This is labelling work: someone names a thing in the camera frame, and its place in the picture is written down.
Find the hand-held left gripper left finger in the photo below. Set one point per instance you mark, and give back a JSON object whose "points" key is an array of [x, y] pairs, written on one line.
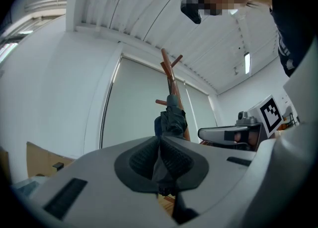
{"points": [[99, 197]]}

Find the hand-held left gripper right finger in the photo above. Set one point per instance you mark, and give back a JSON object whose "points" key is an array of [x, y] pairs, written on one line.
{"points": [[218, 172]]}

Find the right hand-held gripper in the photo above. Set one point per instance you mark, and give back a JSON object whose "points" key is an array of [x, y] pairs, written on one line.
{"points": [[269, 115]]}

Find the dark garment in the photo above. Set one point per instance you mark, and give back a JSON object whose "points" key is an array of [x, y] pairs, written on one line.
{"points": [[174, 117]]}

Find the brown wooden coat rack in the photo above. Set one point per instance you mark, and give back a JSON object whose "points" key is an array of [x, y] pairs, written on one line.
{"points": [[171, 70]]}

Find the person's right hand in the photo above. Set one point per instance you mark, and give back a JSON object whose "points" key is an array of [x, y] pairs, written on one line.
{"points": [[239, 137]]}

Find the grey roller blind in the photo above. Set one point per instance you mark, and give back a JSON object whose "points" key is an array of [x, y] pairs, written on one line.
{"points": [[203, 107], [136, 102]]}

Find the wooden crate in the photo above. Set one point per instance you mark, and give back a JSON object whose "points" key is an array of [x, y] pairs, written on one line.
{"points": [[166, 204]]}

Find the brown cardboard sheet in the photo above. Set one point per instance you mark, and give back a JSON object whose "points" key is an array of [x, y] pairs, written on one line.
{"points": [[42, 157]]}

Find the short ceiling light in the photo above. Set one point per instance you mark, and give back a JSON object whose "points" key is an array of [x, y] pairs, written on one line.
{"points": [[247, 63]]}

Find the person's black printed t-shirt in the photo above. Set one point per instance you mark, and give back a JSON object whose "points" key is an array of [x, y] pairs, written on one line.
{"points": [[295, 11]]}

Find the black head-worn camera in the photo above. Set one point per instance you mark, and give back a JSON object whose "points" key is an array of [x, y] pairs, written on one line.
{"points": [[191, 11]]}

